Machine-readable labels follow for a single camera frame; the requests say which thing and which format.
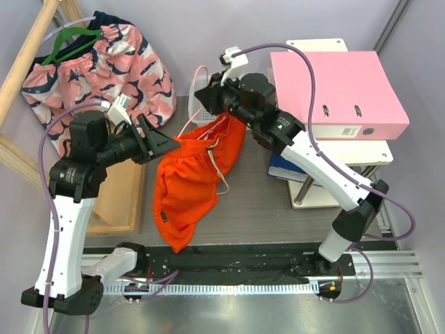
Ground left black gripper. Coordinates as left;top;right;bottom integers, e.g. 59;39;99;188
96;113;179;167

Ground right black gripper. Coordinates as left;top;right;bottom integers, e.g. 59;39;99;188
195;71;257;131

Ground pink wire hanger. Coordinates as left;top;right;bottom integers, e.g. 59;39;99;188
177;65;231;196

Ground orange shorts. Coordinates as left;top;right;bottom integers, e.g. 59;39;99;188
152;113;246;253

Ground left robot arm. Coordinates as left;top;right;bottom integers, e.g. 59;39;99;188
21;111;180;315

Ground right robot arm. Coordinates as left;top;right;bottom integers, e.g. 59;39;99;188
194;73;389;275

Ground pink patterned shorts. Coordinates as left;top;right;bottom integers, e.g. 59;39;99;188
22;10;178;157

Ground green hanger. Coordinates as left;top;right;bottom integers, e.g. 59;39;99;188
40;26;105;66

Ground white perforated basket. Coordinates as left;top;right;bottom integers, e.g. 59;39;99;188
188;74;216;126

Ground wooden clothes rack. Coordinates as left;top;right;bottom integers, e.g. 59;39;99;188
1;1;145;236

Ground blue book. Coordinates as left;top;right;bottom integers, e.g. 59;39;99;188
268;153;307;182

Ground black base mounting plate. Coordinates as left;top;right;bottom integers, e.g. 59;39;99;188
83;241;356;285

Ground white small shelf stand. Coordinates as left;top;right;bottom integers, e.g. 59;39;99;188
286;38;394;209

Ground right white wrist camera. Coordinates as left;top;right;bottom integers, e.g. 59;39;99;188
220;46;248;86

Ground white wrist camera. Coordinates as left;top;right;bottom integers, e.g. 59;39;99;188
220;46;248;86
100;93;131;126

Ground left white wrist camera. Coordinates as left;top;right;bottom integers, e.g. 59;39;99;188
100;93;131;126

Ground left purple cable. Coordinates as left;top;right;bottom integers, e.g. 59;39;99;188
38;101;112;334

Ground pink ring binder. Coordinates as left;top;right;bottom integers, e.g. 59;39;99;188
270;51;410;141

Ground aluminium slotted rail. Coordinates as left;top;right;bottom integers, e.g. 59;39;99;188
79;252;423;296

